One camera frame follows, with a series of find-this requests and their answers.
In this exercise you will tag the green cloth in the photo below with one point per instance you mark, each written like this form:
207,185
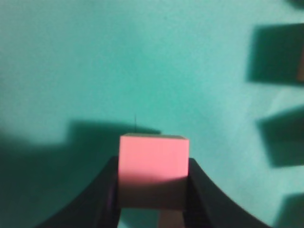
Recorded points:
76,74

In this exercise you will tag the pink wooden cube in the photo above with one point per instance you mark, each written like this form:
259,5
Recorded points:
300,72
153,171

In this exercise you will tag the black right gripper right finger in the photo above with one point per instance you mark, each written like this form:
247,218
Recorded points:
207,206

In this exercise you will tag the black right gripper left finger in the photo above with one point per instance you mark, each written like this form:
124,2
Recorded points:
95,207

